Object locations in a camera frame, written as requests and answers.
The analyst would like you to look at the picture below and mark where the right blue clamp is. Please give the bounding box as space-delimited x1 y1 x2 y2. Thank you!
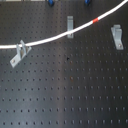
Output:
85 0 92 5

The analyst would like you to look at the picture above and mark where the black perforated breadboard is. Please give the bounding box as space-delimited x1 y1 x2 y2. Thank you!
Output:
0 0 128 128

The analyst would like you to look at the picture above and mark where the left grey cable clip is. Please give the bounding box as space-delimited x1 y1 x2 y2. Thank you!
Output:
10 40 31 68

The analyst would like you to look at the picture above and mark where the middle grey cable clip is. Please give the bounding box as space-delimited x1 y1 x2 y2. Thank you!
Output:
67 16 74 39

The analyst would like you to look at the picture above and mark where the grey cable clip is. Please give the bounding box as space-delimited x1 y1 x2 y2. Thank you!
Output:
67 16 74 39
111 25 124 50
10 40 31 68

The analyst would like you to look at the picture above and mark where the left blue clamp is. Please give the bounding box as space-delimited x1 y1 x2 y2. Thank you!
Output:
48 0 54 6

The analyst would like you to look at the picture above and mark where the right grey cable clip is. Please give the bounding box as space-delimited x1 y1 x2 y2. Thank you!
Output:
111 25 124 50

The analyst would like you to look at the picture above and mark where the blue clamp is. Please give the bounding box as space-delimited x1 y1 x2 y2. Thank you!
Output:
48 0 54 6
85 0 92 5

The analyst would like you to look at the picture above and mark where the white cable with red mark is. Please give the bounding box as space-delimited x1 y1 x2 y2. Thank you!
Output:
0 0 128 50

